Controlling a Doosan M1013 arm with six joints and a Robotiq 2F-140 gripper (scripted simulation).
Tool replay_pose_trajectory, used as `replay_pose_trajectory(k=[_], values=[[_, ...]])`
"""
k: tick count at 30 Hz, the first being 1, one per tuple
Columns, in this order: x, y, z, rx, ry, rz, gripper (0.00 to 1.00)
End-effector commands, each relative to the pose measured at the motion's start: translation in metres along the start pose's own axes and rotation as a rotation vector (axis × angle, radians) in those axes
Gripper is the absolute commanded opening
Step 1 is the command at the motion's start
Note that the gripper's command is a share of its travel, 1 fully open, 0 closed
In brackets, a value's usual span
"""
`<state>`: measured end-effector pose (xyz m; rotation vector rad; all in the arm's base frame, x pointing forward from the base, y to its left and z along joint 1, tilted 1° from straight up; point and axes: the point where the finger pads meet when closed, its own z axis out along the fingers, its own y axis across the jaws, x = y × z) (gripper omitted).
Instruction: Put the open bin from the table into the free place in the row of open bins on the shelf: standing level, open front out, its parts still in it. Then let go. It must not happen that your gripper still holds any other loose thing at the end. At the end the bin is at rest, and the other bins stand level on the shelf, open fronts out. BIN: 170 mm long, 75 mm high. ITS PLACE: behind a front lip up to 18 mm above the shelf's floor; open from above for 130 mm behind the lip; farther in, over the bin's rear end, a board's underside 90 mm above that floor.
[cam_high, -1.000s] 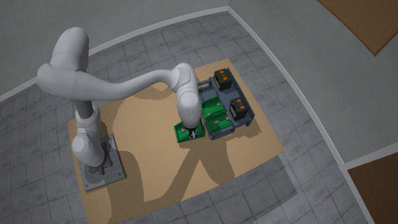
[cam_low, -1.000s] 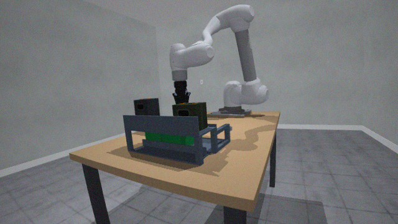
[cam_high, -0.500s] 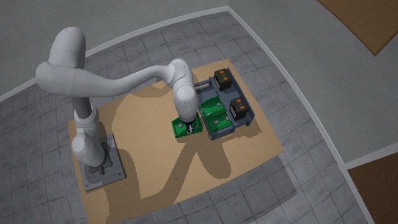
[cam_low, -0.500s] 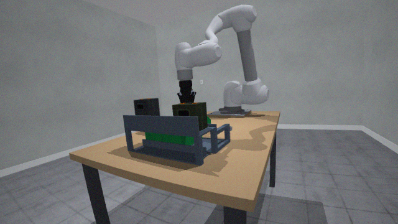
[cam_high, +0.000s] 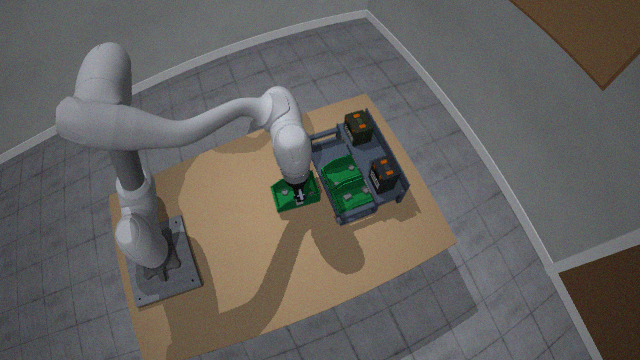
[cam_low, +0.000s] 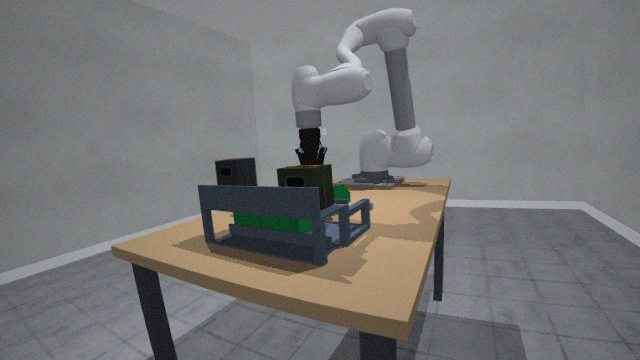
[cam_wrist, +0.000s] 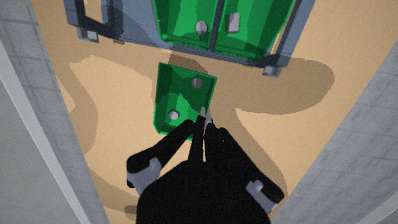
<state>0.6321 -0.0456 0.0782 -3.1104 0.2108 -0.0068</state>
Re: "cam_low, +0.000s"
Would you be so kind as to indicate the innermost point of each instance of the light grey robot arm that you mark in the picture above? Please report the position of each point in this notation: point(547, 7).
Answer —
point(391, 29)

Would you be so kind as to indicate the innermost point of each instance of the dark blue metal shelf rack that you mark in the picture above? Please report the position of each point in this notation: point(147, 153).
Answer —
point(286, 202)

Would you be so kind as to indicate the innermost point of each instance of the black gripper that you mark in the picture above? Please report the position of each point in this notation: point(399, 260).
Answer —
point(310, 144)

